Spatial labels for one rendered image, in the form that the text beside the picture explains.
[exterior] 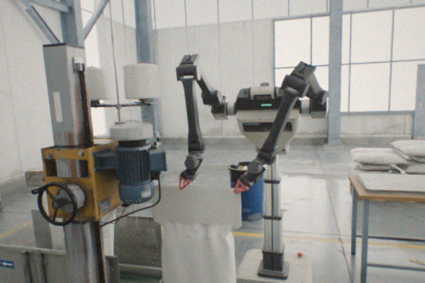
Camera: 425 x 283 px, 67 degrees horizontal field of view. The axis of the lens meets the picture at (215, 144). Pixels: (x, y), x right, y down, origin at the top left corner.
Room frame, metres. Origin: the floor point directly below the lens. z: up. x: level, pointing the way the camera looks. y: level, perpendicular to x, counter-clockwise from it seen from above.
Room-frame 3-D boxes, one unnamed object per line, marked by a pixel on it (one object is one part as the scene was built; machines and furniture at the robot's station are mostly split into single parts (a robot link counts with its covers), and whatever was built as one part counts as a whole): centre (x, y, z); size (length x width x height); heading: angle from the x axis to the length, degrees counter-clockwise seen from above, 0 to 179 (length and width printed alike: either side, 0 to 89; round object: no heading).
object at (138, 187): (1.39, 0.36, 1.21); 0.15 x 0.15 x 0.25
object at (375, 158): (4.43, -2.27, 0.57); 0.66 x 0.42 x 0.13; 67
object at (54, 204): (1.22, 0.63, 1.13); 0.18 x 0.11 x 0.18; 75
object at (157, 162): (1.41, 0.26, 1.25); 0.10 x 0.08 x 0.12; 10
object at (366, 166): (4.64, -2.30, 0.44); 0.66 x 0.43 x 0.13; 165
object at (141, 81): (1.53, 0.33, 1.61); 0.17 x 0.17 x 0.17
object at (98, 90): (1.60, 0.58, 1.61); 0.15 x 0.14 x 0.17; 75
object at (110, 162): (1.37, 0.45, 1.27); 0.12 x 0.09 x 0.09; 165
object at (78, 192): (1.29, 0.61, 1.14); 0.11 x 0.06 x 0.11; 75
